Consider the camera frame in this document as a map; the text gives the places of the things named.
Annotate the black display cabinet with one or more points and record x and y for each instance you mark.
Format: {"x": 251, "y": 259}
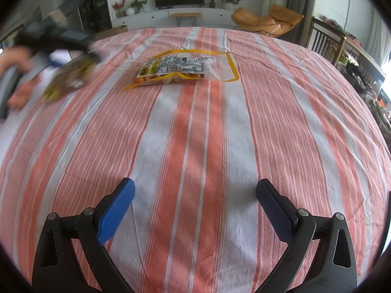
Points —
{"x": 93, "y": 6}

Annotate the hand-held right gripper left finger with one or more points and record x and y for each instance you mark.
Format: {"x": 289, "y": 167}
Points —
{"x": 117, "y": 210}

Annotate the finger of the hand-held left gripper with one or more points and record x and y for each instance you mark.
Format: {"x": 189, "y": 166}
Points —
{"x": 55, "y": 64}
{"x": 81, "y": 47}

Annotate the orange lounge chair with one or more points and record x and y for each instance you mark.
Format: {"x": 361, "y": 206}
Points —
{"x": 265, "y": 23}

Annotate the cluttered wooden side table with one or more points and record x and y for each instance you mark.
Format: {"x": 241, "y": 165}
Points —
{"x": 366, "y": 73}

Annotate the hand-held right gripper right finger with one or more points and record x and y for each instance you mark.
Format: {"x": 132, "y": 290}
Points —
{"x": 276, "y": 215}

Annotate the green plant in white vase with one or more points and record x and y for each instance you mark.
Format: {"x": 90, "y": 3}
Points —
{"x": 137, "y": 6}

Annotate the white sheer curtain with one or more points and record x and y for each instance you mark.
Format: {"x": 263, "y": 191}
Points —
{"x": 378, "y": 36}

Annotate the small plant in dark pot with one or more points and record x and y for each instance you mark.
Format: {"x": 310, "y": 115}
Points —
{"x": 212, "y": 1}

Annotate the white television cabinet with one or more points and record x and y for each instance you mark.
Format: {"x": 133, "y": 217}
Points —
{"x": 152, "y": 18}

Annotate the long white cardboard box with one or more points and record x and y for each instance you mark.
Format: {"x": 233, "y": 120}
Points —
{"x": 62, "y": 55}

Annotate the pink white striped tablecloth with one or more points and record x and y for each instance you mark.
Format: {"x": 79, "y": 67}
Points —
{"x": 195, "y": 128}

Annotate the green yellow snack packet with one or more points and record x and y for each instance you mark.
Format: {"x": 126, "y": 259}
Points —
{"x": 67, "y": 76}

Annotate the red flowers in vase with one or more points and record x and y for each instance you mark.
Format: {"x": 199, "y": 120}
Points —
{"x": 119, "y": 7}

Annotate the person's left hand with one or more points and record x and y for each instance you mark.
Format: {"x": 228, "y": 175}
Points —
{"x": 15, "y": 56}

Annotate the yellow-bordered clear snack packet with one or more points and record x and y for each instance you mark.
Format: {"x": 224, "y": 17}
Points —
{"x": 171, "y": 65}

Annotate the dark wooden chair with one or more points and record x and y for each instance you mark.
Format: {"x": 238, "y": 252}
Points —
{"x": 323, "y": 41}

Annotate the wooden bench with metal legs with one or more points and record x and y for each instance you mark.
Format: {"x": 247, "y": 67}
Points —
{"x": 185, "y": 15}

